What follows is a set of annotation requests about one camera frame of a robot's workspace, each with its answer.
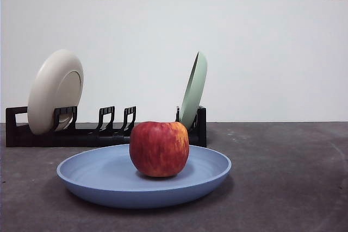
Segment red apple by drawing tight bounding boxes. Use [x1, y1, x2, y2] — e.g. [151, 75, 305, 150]
[129, 121, 190, 178]

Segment beige plate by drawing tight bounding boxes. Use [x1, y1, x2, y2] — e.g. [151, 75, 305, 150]
[27, 48, 84, 136]

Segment blue plate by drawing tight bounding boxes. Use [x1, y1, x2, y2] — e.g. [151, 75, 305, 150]
[56, 144, 233, 210]

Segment black plate rack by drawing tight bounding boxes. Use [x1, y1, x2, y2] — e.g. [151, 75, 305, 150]
[5, 105, 207, 148]

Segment green plate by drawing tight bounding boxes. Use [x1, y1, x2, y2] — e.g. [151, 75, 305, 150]
[178, 51, 208, 131]

